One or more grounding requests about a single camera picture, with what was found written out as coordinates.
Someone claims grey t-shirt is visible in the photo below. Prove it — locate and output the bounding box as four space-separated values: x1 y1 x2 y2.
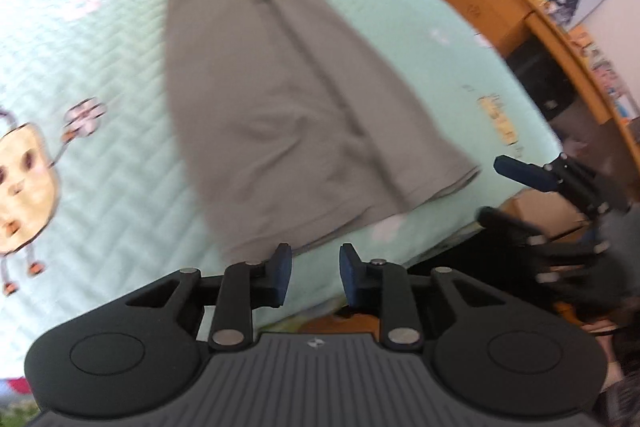
165 0 478 263

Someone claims cardboard box under bed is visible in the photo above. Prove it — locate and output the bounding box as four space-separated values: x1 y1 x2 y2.
500 188 587 237

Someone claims mint quilted bee bedspread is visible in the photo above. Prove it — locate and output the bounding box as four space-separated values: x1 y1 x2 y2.
1 0 561 378

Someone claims wooden cabinet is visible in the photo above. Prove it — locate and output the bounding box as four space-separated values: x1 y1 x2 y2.
445 0 639 162

